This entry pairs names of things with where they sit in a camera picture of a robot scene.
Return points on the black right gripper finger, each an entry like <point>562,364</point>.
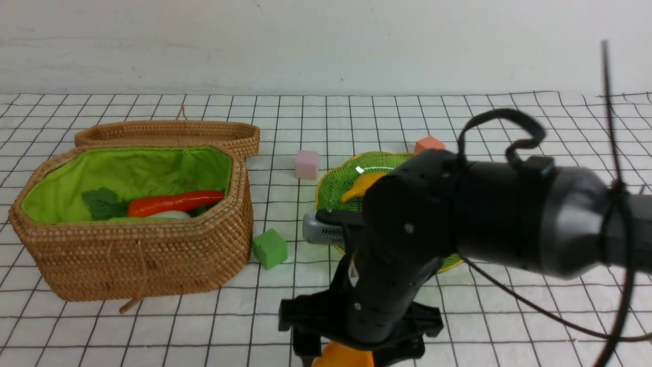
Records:
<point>306,346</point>

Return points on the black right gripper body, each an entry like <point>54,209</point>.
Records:
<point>370,306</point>

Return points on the orange toy mango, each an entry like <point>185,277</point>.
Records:
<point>339,355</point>

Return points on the yellow toy banana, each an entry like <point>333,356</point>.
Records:
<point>361,185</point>

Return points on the white toy radish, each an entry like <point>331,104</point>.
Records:
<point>171,215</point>

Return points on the orange toy carrot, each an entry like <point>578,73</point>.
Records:
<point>104,204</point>

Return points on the green toy cucumber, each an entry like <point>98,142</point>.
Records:
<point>137,220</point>

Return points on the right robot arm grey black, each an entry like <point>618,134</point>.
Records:
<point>556,221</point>

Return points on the green foam cube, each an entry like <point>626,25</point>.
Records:
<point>270,248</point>

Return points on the white checkered tablecloth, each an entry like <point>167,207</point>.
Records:
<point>236,326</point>

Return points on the green glass leaf plate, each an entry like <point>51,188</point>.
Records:
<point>339,180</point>

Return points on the pink foam cube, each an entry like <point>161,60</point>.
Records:
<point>307,164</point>

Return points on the orange-red foam cube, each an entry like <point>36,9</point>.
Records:
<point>428,142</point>

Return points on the woven rattan basket lid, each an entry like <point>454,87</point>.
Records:
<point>239,138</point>

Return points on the woven rattan basket green lining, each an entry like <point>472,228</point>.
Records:
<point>82,259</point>

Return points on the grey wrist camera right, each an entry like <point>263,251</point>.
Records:
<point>329,226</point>

